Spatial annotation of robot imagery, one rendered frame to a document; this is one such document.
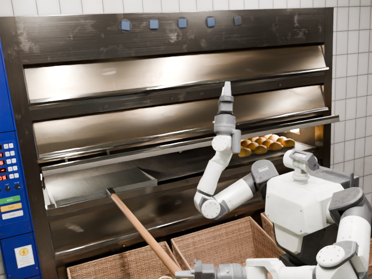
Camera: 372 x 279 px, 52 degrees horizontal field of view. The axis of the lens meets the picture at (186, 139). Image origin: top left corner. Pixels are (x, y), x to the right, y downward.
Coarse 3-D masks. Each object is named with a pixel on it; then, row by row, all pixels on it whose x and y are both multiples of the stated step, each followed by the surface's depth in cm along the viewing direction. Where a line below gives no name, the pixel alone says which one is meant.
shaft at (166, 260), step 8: (120, 200) 186; (120, 208) 180; (128, 216) 168; (136, 224) 160; (144, 232) 151; (152, 240) 144; (152, 248) 141; (160, 248) 138; (160, 256) 135; (168, 256) 133; (168, 264) 129
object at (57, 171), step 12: (324, 120) 237; (336, 120) 241; (264, 132) 219; (276, 132) 222; (192, 144) 201; (204, 144) 204; (132, 156) 188; (144, 156) 191; (60, 168) 175; (72, 168) 177; (84, 168) 179
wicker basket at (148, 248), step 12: (132, 252) 210; (144, 252) 213; (168, 252) 213; (84, 264) 200; (108, 264) 204; (120, 264) 207; (132, 264) 209; (144, 264) 212; (156, 264) 214; (72, 276) 197; (84, 276) 199; (96, 276) 202; (108, 276) 204; (120, 276) 207; (132, 276) 209; (144, 276) 211; (156, 276) 214
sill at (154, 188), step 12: (276, 156) 251; (228, 168) 233; (240, 168) 235; (168, 180) 219; (180, 180) 219; (192, 180) 222; (120, 192) 206; (132, 192) 207; (144, 192) 210; (72, 204) 195; (84, 204) 197; (96, 204) 200
